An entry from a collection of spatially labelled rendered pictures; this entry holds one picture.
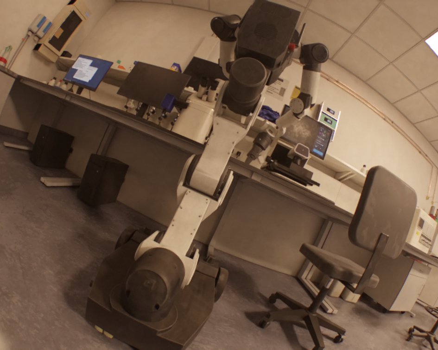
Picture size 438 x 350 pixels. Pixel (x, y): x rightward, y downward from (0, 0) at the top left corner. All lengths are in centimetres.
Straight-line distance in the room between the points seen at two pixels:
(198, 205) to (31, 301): 74
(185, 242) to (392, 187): 93
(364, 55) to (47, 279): 325
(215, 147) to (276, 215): 131
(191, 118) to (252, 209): 111
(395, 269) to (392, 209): 161
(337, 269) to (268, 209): 115
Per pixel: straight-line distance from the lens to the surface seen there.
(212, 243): 182
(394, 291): 252
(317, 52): 95
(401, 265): 254
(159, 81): 163
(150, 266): 50
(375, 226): 95
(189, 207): 76
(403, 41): 260
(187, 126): 111
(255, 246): 198
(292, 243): 208
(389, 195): 100
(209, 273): 98
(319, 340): 112
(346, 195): 231
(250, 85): 60
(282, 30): 83
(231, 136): 77
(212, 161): 75
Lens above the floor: 61
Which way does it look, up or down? 2 degrees up
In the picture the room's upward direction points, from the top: 24 degrees clockwise
